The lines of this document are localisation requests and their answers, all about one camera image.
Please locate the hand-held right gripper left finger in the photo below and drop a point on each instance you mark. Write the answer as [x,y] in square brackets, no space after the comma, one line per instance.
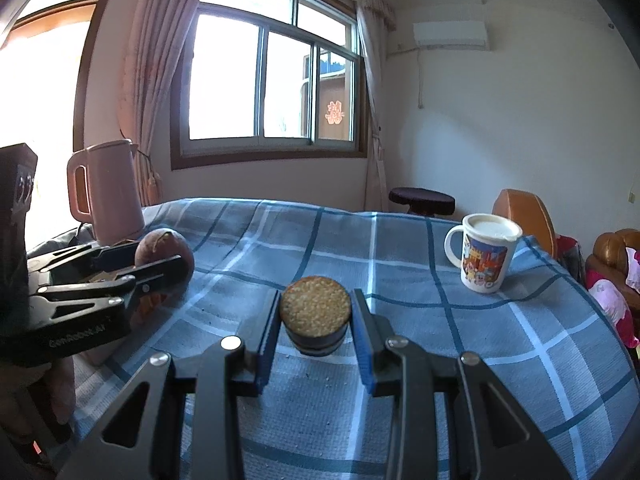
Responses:
[267,342]

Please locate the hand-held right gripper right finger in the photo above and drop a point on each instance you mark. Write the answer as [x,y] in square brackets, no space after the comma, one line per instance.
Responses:
[365,347]

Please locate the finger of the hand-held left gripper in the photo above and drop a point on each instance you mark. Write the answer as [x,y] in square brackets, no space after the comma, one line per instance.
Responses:
[157,270]
[112,256]

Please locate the round brown fruit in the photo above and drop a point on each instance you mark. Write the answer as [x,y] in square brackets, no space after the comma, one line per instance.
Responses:
[165,246]

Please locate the round sesame-topped cake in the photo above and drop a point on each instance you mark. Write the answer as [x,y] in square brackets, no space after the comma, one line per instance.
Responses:
[315,307]

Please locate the pink electric kettle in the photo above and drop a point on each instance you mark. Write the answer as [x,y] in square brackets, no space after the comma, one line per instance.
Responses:
[115,195]

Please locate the blue plaid tablecloth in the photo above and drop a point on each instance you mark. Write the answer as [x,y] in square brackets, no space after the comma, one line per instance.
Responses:
[400,410]

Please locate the white cartoon print mug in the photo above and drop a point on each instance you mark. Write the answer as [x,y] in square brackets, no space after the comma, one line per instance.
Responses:
[487,260]

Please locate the wooden framed balcony door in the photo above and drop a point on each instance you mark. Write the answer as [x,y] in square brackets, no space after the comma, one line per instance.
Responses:
[45,85]

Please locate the black round stool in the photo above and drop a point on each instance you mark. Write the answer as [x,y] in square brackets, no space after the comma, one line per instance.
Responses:
[422,197]

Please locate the wooden framed sliding window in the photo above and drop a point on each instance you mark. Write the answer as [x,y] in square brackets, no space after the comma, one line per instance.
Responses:
[280,155]

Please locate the pink floral curtain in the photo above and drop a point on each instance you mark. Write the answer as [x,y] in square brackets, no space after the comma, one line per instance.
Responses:
[150,60]

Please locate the orange brown chair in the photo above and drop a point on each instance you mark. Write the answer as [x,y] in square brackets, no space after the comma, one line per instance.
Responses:
[525,215]

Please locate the pink cloth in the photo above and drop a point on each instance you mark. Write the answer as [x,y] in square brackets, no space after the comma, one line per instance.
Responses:
[617,305]

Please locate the brown leather sofa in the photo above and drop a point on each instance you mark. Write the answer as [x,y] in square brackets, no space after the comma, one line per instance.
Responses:
[610,247]

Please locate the white air conditioner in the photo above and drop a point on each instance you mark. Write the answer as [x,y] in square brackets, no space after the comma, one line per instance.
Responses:
[450,35]

